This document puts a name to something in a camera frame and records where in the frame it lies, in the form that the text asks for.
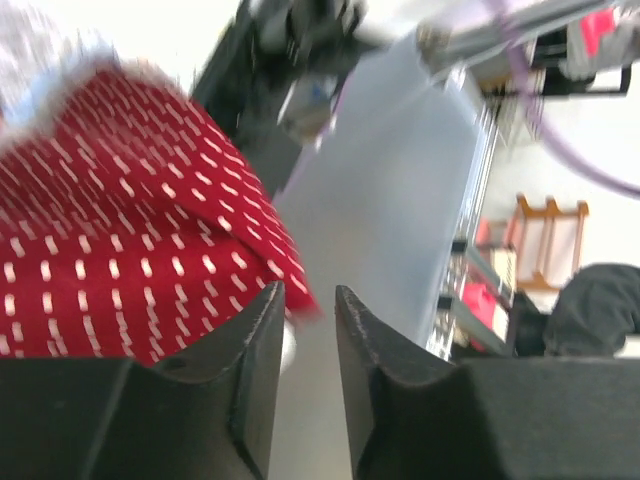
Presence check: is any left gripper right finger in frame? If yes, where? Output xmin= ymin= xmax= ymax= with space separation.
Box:
xmin=335 ymin=286 xmax=639 ymax=479

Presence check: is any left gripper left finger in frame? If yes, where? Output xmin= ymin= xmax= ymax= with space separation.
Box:
xmin=1 ymin=283 xmax=284 ymax=479

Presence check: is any red polka dot cloth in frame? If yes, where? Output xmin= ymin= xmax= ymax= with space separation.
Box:
xmin=1 ymin=65 xmax=317 ymax=364

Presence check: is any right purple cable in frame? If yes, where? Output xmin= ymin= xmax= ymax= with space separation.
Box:
xmin=414 ymin=0 xmax=640 ymax=196

